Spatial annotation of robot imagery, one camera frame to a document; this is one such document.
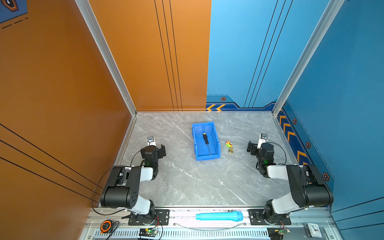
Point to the small colourful toy figure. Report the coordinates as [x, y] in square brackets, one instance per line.
[230, 146]

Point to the right circuit board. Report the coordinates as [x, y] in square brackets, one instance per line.
[278, 233]

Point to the aluminium corner post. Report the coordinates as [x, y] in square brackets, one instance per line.
[101, 42]
[317, 36]

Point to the black handled screwdriver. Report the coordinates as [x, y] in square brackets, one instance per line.
[207, 142]

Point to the orange black tape measure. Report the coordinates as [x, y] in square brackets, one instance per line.
[106, 226]

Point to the right aluminium corner post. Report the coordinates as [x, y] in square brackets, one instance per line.
[317, 36]

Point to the cyan plastic cylinder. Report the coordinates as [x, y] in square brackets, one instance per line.
[234, 216]

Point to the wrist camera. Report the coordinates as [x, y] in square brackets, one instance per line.
[263, 139]
[151, 141]

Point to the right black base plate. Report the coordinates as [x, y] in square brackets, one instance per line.
[259, 217]

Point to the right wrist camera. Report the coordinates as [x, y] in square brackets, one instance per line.
[263, 139]

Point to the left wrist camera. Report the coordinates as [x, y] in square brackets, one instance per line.
[151, 141]

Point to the left aluminium corner post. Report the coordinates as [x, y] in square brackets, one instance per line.
[101, 42]

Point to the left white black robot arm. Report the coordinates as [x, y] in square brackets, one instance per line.
[122, 187]

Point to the left green circuit board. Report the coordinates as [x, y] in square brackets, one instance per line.
[148, 233]

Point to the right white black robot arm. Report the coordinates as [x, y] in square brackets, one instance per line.
[308, 188]

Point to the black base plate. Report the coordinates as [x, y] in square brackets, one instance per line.
[259, 217]
[162, 216]

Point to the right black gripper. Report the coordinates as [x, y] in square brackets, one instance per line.
[254, 148]

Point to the white desk clock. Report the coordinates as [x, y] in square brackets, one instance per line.
[313, 230]

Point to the blue plastic bin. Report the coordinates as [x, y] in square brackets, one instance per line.
[201, 150]

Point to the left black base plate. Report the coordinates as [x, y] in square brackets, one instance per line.
[162, 216]

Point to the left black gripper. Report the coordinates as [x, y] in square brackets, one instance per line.
[160, 152]

